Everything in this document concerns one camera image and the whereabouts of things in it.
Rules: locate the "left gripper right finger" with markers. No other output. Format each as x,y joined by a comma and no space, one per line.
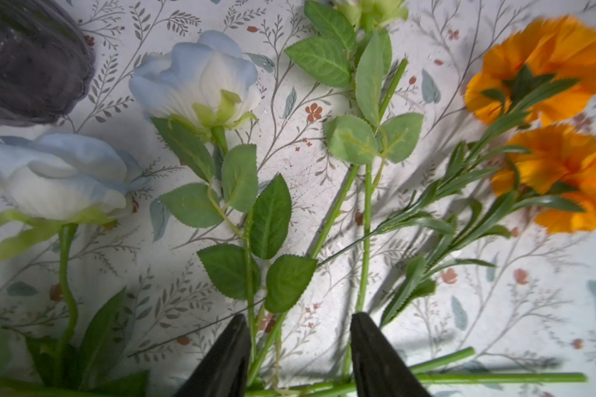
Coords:
378,370

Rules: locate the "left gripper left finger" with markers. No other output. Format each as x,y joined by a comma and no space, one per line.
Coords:
224,370

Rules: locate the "white rose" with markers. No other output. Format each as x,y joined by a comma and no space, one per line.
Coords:
352,50
197,96
56,183

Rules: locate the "floral patterned table mat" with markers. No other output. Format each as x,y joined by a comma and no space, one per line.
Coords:
533,310

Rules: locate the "purple ribbed glass vase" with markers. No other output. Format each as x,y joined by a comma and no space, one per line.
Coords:
46,64

